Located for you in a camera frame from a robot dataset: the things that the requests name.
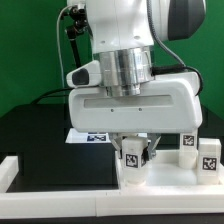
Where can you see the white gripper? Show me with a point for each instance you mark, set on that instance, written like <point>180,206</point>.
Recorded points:
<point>167,104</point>

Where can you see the white square table top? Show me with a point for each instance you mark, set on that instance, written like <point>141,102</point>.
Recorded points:
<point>165,177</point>

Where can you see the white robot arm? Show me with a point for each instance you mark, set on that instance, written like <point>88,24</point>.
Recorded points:
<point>120,91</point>

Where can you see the fiducial marker sheet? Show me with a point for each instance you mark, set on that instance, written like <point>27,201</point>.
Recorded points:
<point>75,137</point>

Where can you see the white U-shaped fence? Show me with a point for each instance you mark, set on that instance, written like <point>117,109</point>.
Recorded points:
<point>56,204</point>

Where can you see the black camera on mount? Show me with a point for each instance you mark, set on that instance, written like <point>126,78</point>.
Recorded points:
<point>77,13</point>

